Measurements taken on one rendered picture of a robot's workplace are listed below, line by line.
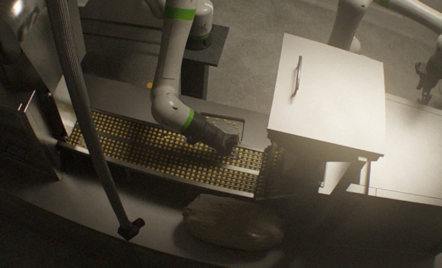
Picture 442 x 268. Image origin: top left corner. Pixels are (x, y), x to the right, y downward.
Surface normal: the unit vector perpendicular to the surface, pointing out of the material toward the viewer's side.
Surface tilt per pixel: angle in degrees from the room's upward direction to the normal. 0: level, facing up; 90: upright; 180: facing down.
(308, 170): 44
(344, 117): 0
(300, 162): 90
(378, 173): 0
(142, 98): 0
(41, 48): 71
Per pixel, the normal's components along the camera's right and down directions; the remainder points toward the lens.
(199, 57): 0.06, -0.56
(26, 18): 0.96, 0.07
